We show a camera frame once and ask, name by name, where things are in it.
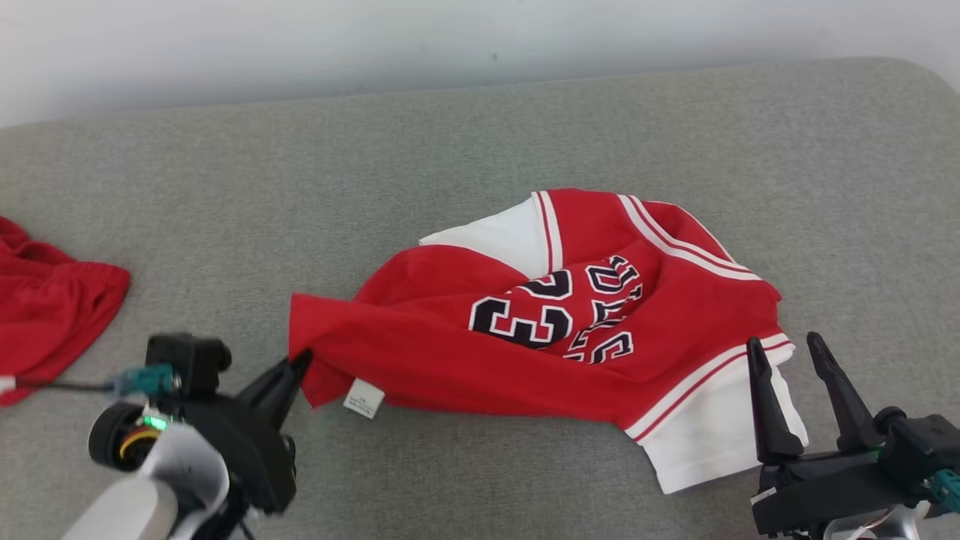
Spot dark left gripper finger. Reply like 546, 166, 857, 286
238, 349, 309, 412
259, 352, 314, 430

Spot red white basketball jersey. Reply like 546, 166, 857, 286
288, 187, 810, 495

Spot grey fabric sofa cushion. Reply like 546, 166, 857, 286
0, 56, 960, 540

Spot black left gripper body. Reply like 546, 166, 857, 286
180, 395, 298, 515

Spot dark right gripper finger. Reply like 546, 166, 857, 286
806, 332, 883, 453
747, 337, 804, 465

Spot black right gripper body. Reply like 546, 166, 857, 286
751, 445, 932, 537

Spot red shorts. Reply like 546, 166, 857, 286
0, 216, 132, 407

